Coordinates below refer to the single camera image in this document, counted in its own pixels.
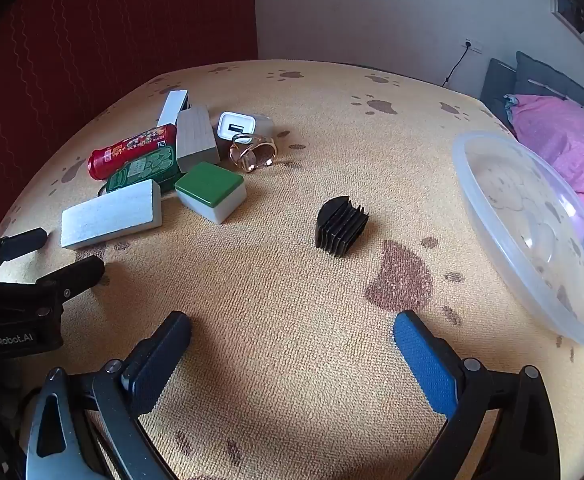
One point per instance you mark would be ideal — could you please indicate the red candy can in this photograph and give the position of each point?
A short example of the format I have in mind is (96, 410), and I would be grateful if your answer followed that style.
(132, 152)

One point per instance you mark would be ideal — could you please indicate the pink quilt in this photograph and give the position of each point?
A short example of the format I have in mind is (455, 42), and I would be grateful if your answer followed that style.
(561, 135)

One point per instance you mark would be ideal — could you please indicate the black ribbed comb attachment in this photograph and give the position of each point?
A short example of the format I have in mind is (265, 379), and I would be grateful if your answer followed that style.
(339, 227)

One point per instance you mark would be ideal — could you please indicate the green metal tin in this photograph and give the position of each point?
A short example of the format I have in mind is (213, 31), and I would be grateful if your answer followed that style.
(147, 170)

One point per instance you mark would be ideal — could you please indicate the green backed mahjong tile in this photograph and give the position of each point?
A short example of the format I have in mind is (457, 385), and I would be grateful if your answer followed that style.
(207, 185)

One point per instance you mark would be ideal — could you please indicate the clear plastic bowl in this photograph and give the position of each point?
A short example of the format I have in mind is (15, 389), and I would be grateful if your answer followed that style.
(521, 240)

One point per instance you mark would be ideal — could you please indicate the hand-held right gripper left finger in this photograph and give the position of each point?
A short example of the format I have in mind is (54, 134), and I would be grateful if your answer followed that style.
(157, 365)

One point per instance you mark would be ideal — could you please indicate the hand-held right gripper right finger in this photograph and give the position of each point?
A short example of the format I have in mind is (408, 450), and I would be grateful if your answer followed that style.
(426, 360)

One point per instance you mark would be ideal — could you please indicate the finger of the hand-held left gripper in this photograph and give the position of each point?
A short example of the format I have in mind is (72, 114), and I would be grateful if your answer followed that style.
(22, 241)
(79, 275)

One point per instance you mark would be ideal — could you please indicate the red curtain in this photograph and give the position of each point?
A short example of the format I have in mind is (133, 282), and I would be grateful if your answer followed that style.
(97, 35)

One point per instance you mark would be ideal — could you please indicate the grey pillows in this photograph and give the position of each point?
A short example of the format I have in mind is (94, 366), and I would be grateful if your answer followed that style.
(541, 72)

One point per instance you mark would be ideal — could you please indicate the white USB charger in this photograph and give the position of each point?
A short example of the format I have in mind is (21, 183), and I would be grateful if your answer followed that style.
(234, 127)

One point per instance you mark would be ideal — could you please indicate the white wall socket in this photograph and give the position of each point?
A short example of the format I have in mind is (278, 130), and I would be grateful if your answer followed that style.
(473, 46)

